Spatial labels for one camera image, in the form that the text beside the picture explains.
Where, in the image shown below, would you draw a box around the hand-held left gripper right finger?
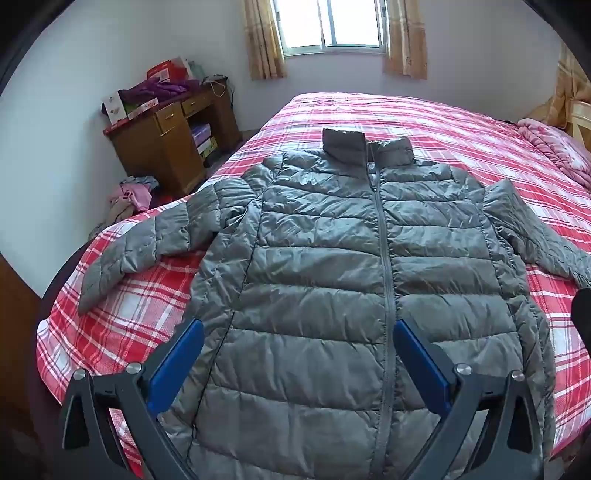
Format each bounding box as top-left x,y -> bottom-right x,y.
392,318 -> 543,480

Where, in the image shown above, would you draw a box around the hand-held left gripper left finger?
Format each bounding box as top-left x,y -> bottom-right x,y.
60,318 -> 205,480

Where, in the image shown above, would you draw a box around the grey puffer jacket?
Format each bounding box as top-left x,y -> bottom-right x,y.
78,128 -> 591,480

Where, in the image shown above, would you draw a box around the pile of clothes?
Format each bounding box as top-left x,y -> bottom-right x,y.
89,174 -> 160,237

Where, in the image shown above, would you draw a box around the purple clothes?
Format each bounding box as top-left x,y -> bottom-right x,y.
118,78 -> 201,105

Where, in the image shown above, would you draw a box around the dark dotted bed base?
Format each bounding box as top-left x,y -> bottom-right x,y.
25,240 -> 95,416

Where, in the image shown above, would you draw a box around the brown wooden cabinet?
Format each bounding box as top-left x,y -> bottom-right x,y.
0,253 -> 45,418

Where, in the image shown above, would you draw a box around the pink blanket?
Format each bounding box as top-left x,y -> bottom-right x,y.
517,118 -> 591,190

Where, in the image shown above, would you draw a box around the cream wooden headboard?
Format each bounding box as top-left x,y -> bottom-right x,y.
569,99 -> 591,153

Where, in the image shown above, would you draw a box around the bed with red plaid sheet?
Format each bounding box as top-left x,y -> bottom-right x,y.
36,92 -> 591,478

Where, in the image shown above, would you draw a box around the wooden desk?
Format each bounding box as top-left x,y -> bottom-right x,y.
102,76 -> 243,195

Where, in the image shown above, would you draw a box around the stacked boxes in desk shelf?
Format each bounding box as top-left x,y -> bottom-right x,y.
190,122 -> 219,161

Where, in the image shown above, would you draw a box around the yellow draped curtain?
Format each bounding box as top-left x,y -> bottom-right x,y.
529,44 -> 591,136

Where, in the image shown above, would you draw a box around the flat pink green box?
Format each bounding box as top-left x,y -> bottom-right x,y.
124,96 -> 161,121

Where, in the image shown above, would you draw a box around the white printed box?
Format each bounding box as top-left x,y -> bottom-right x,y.
102,89 -> 131,127

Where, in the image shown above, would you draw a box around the red gift box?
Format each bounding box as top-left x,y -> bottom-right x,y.
146,58 -> 191,85

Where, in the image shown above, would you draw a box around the beige patterned curtain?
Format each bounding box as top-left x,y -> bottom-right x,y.
244,0 -> 288,80
382,0 -> 428,80

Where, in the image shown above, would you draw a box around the window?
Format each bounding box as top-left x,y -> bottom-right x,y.
272,0 -> 389,58

